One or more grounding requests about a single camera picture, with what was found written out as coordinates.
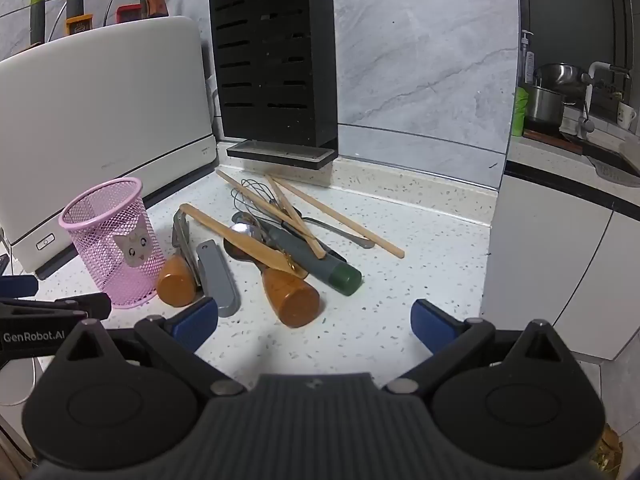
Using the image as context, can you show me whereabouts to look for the orange cutting board tab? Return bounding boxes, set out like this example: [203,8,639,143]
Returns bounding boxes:
[65,13,94,37]

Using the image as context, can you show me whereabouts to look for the white base cabinet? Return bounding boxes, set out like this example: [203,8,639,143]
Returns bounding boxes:
[481,159,640,361]

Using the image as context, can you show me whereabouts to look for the pink mesh cup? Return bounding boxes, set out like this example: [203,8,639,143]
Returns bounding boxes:
[59,177,167,308]

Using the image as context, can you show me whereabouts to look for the grey handle green tip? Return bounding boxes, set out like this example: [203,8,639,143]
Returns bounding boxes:
[29,0,47,47]

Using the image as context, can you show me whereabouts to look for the whisk with grey handle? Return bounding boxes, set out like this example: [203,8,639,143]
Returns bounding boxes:
[230,178,363,297]

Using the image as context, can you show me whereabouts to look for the steel pot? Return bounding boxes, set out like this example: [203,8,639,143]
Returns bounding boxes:
[525,62,592,128]

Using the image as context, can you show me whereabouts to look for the white mug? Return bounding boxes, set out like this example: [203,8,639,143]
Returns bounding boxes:
[616,101,639,129]

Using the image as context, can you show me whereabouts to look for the white countertop appliance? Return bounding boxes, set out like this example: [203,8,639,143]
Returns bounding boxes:
[0,16,218,281]

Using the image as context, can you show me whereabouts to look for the sink faucet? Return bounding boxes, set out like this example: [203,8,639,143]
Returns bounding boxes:
[577,61,632,140]

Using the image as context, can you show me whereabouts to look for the black knife block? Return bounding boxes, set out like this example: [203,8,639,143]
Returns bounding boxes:
[208,0,339,156]

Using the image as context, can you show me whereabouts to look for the bamboo spatula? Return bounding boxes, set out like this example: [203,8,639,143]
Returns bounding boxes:
[179,202,309,279]

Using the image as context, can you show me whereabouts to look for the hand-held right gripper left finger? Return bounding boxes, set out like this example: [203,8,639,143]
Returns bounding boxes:
[52,296,248,396]

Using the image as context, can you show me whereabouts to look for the black fork wooden handle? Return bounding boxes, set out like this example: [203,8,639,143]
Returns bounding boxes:
[156,207,202,307]

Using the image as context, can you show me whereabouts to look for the wooden cutting board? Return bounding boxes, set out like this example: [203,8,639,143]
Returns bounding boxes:
[522,129,586,155]

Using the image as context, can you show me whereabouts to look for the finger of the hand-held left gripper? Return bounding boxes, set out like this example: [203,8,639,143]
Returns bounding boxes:
[0,292,112,321]
[0,275,39,302]

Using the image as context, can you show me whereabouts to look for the green bottle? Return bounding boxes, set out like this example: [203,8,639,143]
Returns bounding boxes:
[511,85,529,137]

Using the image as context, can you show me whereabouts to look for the gold package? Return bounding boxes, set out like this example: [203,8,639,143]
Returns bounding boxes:
[590,424,625,467]

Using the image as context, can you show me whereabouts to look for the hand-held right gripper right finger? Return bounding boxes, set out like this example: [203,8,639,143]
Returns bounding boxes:
[382,299,573,396]

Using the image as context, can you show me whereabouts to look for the grey peeler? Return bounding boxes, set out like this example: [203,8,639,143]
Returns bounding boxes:
[195,240,242,319]

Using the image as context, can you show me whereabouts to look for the metal tongs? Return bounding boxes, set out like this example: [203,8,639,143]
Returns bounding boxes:
[231,211,377,250]

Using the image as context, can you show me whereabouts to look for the soap dispenser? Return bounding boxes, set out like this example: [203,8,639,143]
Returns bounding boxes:
[520,30,535,85]

